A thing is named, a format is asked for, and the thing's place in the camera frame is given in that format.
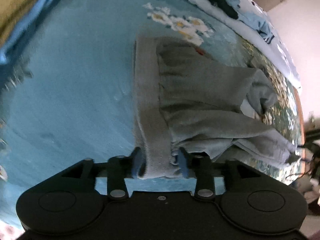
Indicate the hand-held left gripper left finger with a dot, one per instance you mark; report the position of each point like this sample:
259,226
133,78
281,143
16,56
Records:
137,161

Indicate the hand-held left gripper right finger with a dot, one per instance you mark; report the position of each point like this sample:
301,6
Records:
183,166

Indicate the grey pants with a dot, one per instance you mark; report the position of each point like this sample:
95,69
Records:
200,105

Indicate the teal floral bed blanket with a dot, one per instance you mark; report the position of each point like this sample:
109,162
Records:
75,92

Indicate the light blue floral quilt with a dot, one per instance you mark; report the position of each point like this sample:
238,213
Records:
275,55

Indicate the folded dark blue garment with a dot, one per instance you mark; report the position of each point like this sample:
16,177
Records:
12,75

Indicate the light blue striped-cuff garment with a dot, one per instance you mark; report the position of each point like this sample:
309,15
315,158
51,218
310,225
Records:
262,27

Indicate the folded light blue cloth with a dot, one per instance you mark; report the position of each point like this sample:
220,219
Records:
30,20

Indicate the folded yellow towel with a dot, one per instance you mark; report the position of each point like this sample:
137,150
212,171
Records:
17,5

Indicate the brown bed frame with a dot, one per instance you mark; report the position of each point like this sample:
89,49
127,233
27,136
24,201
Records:
300,120

